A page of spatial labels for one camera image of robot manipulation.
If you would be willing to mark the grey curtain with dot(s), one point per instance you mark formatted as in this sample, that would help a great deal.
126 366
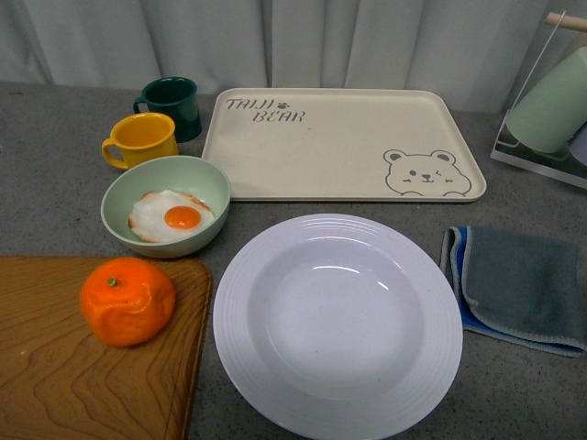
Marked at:
473 54

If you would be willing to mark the white cup drying rack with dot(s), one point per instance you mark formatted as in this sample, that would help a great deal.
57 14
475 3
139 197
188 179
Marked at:
560 165

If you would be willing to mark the white round plate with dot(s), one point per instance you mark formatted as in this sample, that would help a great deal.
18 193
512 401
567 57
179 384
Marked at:
337 327

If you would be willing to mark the purple cup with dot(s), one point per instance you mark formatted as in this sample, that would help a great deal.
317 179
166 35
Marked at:
578 145

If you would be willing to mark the dark green mug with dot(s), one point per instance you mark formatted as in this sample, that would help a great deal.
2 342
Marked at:
174 97

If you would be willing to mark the grey blue folded cloth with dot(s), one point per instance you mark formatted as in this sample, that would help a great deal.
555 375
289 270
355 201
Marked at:
518 288

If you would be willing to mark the light green cup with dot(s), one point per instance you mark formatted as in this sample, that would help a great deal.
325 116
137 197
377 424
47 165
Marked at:
554 110

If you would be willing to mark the fake fried egg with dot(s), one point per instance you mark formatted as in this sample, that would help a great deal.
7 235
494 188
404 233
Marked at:
166 216

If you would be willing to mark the yellow mug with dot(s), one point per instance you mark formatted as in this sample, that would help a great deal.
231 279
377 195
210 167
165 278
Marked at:
139 138

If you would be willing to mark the beige bear serving tray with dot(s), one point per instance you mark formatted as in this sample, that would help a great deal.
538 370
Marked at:
308 144

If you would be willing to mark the light green bowl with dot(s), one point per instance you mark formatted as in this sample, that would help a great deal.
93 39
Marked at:
182 174

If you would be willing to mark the orange mandarin fruit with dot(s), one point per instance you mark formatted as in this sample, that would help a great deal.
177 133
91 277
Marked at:
127 301

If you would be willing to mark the wooden cutting board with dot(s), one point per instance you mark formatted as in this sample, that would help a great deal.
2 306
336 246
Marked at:
58 381

